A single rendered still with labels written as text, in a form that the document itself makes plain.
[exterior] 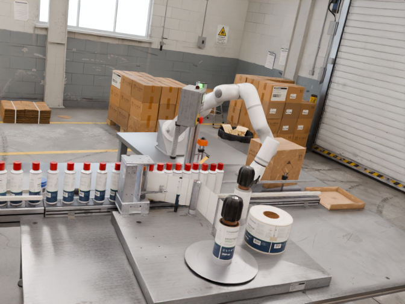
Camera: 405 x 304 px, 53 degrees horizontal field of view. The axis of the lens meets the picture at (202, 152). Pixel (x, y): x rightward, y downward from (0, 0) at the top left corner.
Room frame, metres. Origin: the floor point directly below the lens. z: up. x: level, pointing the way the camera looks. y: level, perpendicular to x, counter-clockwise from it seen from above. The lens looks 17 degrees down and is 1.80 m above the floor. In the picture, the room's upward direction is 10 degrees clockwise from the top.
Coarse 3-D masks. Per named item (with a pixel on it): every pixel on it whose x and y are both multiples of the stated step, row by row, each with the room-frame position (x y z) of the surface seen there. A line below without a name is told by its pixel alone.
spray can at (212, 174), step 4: (212, 164) 2.09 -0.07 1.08; (212, 168) 2.08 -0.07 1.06; (212, 172) 2.07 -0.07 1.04; (216, 172) 2.09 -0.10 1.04; (208, 176) 2.08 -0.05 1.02; (212, 176) 2.07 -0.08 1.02; (208, 180) 2.07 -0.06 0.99; (212, 180) 2.07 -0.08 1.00; (208, 184) 2.07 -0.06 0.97; (212, 184) 2.07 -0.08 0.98; (212, 188) 2.07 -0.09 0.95
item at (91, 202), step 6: (270, 192) 2.34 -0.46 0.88; (60, 198) 1.77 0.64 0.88; (90, 198) 1.83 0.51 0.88; (108, 198) 1.87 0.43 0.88; (222, 198) 2.12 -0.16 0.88; (252, 198) 2.20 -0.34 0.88; (258, 198) 2.21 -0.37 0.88; (264, 198) 2.23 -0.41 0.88; (270, 198) 2.25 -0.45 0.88; (276, 198) 2.27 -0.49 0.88; (48, 204) 1.69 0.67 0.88; (54, 204) 1.70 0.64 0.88; (60, 204) 1.71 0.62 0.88; (66, 204) 1.72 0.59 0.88; (72, 204) 1.74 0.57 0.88; (78, 204) 1.75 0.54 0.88; (84, 204) 1.76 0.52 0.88; (90, 204) 1.77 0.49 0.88; (96, 204) 1.78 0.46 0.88; (102, 204) 1.79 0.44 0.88; (108, 204) 1.80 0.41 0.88; (114, 204) 1.82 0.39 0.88
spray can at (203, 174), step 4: (204, 164) 2.06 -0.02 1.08; (204, 168) 2.05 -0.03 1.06; (200, 172) 2.05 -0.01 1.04; (204, 172) 2.05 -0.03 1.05; (208, 172) 2.07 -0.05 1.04; (200, 176) 2.05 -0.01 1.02; (204, 176) 2.05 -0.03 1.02; (200, 180) 2.05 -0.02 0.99; (204, 180) 2.05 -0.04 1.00; (204, 184) 2.05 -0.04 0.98
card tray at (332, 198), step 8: (328, 192) 2.66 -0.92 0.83; (336, 192) 2.68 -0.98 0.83; (344, 192) 2.65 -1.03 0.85; (320, 200) 2.48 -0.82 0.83; (328, 200) 2.51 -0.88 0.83; (336, 200) 2.53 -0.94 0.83; (344, 200) 2.56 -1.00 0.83; (352, 200) 2.58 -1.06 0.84; (360, 200) 2.52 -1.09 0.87; (328, 208) 2.37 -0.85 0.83; (336, 208) 2.38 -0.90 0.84; (344, 208) 2.41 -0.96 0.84; (352, 208) 2.44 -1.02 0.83
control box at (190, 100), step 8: (184, 88) 2.04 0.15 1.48; (192, 88) 2.08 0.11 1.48; (184, 96) 2.03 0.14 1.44; (192, 96) 2.02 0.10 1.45; (200, 96) 2.03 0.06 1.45; (184, 104) 2.03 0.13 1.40; (192, 104) 2.02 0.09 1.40; (200, 104) 2.07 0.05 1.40; (184, 112) 2.02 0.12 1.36; (192, 112) 2.02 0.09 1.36; (184, 120) 2.02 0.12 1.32; (192, 120) 2.02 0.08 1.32
